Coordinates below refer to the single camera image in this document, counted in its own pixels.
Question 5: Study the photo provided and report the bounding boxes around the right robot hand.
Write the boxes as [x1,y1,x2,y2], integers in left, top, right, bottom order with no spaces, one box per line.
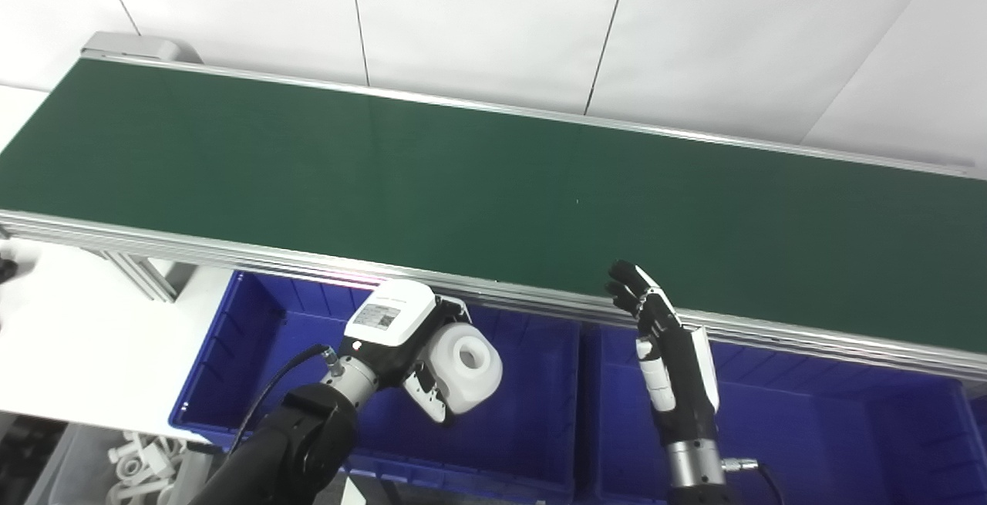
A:
[605,259,723,446]

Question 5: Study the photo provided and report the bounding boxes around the white plastic cylindrical part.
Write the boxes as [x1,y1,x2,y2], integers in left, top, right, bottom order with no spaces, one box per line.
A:
[426,322,504,416]

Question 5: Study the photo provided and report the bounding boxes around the grey conveyor motor housing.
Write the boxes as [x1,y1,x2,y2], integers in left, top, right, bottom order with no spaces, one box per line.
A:
[80,30,204,65]

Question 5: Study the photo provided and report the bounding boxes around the clear crate of white parts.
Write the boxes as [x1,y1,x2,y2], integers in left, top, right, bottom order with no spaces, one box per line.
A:
[23,421,234,505]

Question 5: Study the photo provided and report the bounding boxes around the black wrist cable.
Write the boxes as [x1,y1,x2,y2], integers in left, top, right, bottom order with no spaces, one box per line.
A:
[720,456,785,505]
[227,344,345,461]

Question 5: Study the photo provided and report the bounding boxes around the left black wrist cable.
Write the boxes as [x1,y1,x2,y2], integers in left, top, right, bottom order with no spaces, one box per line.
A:
[227,344,345,461]

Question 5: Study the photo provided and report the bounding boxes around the green conveyor belt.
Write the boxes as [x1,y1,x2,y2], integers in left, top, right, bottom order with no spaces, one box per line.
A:
[0,57,987,356]
[0,49,987,384]

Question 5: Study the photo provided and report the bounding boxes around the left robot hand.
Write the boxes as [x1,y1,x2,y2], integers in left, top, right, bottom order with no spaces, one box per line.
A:
[339,279,473,426]

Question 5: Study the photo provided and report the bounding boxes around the aluminium conveyor leg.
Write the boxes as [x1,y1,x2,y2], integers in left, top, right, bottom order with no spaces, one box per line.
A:
[96,248,199,305]

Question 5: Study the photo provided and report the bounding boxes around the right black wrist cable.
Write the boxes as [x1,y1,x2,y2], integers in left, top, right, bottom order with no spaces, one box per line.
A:
[720,456,785,505]

